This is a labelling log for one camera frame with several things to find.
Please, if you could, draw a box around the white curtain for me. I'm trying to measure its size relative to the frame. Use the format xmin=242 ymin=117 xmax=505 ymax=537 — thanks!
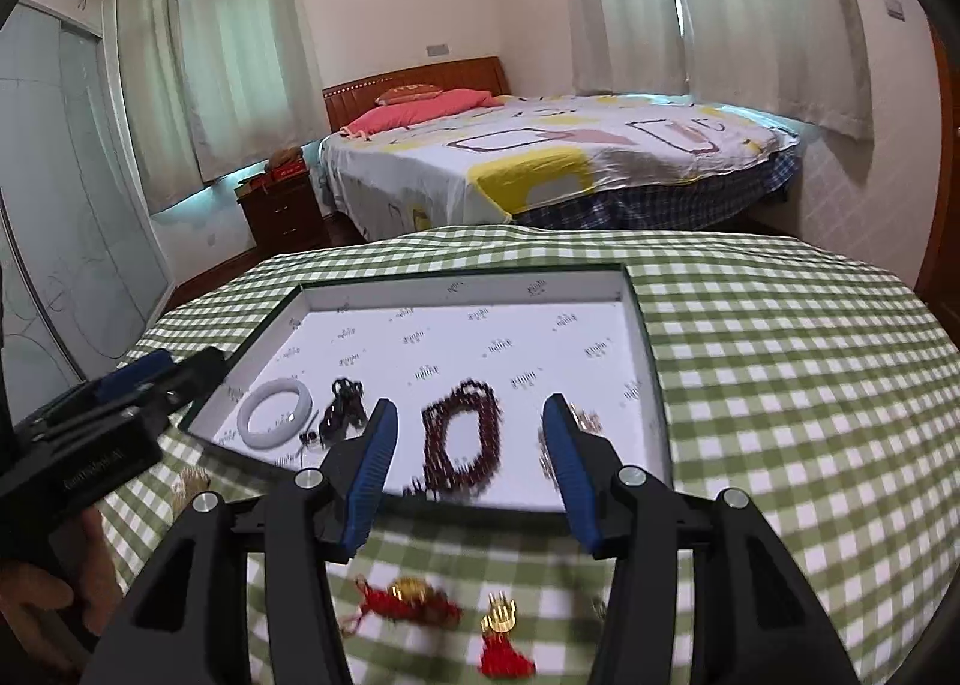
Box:
xmin=569 ymin=0 xmax=874 ymax=141
xmin=116 ymin=0 xmax=325 ymax=214

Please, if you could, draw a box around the green checkered tablecloth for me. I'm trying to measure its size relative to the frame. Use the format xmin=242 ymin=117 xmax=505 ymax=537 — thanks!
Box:
xmin=140 ymin=226 xmax=958 ymax=683

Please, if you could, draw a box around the white jade bangle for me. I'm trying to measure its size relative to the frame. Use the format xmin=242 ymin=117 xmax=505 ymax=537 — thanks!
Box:
xmin=236 ymin=378 xmax=313 ymax=451

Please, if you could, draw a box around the green white gift box tray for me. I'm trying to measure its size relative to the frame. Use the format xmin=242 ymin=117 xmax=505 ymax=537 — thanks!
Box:
xmin=181 ymin=265 xmax=672 ymax=524

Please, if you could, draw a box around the wooden door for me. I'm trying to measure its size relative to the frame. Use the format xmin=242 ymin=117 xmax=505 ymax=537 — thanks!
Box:
xmin=914 ymin=29 xmax=958 ymax=343

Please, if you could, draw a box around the bed with patterned sheet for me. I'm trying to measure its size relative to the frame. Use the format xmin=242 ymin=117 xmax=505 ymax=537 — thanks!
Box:
xmin=313 ymin=92 xmax=802 ymax=240

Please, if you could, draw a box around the right white curtain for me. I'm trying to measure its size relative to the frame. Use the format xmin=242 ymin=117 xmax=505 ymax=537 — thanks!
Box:
xmin=569 ymin=0 xmax=874 ymax=141

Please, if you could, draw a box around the glass sliding wardrobe door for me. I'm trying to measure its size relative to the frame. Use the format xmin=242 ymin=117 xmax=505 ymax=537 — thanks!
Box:
xmin=2 ymin=4 xmax=171 ymax=420

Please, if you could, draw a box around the dark red bead bracelet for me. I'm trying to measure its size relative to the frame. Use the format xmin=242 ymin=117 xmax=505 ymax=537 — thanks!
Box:
xmin=403 ymin=378 xmax=505 ymax=500

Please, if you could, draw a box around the gold crown red tassel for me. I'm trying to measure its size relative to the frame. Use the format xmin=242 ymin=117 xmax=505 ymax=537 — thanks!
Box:
xmin=478 ymin=593 xmax=537 ymax=680

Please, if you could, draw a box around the black bead tassel pendant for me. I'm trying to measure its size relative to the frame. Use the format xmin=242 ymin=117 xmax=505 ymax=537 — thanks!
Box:
xmin=299 ymin=378 xmax=368 ymax=456

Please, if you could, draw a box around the red knot gold charm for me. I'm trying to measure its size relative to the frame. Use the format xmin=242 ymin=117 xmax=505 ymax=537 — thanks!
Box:
xmin=340 ymin=576 xmax=462 ymax=638

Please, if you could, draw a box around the dark wooden nightstand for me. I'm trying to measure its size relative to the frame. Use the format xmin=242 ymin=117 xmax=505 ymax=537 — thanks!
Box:
xmin=235 ymin=148 xmax=331 ymax=256

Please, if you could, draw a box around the pink pillow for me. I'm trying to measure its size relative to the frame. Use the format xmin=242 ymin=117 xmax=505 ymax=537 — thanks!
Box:
xmin=338 ymin=89 xmax=503 ymax=137

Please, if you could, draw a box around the left white curtain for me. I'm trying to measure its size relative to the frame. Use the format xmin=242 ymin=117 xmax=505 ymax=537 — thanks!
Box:
xmin=116 ymin=0 xmax=325 ymax=214

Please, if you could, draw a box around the orange patterned pillow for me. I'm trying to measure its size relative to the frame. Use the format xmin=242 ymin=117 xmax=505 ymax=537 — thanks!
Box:
xmin=374 ymin=82 xmax=444 ymax=107

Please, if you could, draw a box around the wooden headboard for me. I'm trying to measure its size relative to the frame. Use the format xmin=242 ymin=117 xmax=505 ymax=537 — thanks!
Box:
xmin=322 ymin=56 xmax=511 ymax=131

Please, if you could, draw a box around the gold pearl brooch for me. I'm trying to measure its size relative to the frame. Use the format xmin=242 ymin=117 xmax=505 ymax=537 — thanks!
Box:
xmin=537 ymin=396 xmax=602 ymax=488

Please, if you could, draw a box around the person left hand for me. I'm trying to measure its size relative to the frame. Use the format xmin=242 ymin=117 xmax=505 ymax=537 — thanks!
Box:
xmin=2 ymin=506 xmax=124 ymax=674

